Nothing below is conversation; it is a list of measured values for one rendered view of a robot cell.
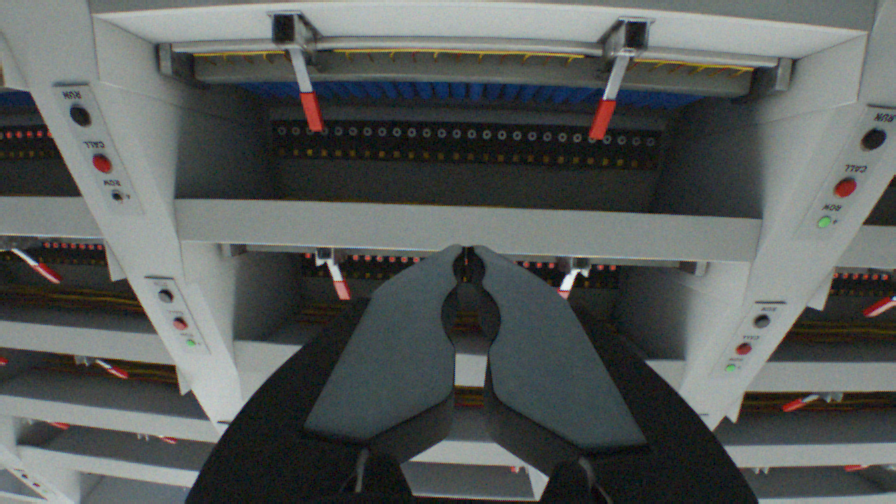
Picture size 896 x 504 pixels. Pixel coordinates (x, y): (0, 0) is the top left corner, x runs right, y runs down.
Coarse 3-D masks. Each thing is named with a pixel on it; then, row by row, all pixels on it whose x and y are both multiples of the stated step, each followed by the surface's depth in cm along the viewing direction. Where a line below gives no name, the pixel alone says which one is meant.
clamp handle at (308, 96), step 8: (296, 48) 24; (296, 56) 24; (296, 64) 25; (304, 64) 25; (296, 72) 25; (304, 72) 25; (304, 80) 26; (304, 88) 26; (312, 88) 26; (304, 96) 26; (312, 96) 26; (304, 104) 27; (312, 104) 27; (312, 112) 27; (320, 112) 28; (312, 120) 28; (320, 120) 28; (312, 128) 28; (320, 128) 28
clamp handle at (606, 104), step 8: (616, 56) 23; (624, 56) 23; (616, 64) 24; (624, 64) 23; (616, 72) 24; (608, 80) 25; (616, 80) 24; (608, 88) 25; (616, 88) 25; (608, 96) 25; (600, 104) 26; (608, 104) 26; (600, 112) 26; (608, 112) 26; (600, 120) 27; (608, 120) 27; (592, 128) 28; (600, 128) 27; (592, 136) 28; (600, 136) 28
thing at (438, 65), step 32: (224, 64) 29; (256, 64) 29; (288, 64) 29; (352, 64) 29; (384, 64) 29; (416, 64) 28; (448, 64) 28; (480, 64) 28; (512, 64) 28; (544, 64) 28; (576, 64) 28; (640, 64) 28; (672, 64) 28; (704, 64) 26; (736, 96) 29
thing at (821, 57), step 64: (128, 0) 21; (192, 0) 21; (256, 0) 21; (320, 0) 21; (384, 0) 21; (448, 0) 21; (512, 0) 21; (576, 0) 20; (640, 0) 20; (704, 0) 20; (768, 0) 20; (832, 0) 20; (128, 64) 24; (192, 64) 29; (832, 64) 22; (640, 128) 39; (704, 128) 36
